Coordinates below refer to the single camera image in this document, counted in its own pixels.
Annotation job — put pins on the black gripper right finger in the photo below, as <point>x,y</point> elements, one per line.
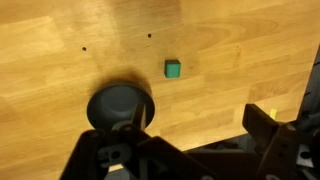
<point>283,150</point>

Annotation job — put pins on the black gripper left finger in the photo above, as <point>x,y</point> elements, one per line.
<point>133,153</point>

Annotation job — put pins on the green cube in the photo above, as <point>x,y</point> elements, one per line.
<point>172,70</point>

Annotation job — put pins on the dark bowl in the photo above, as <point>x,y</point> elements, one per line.
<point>113,103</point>

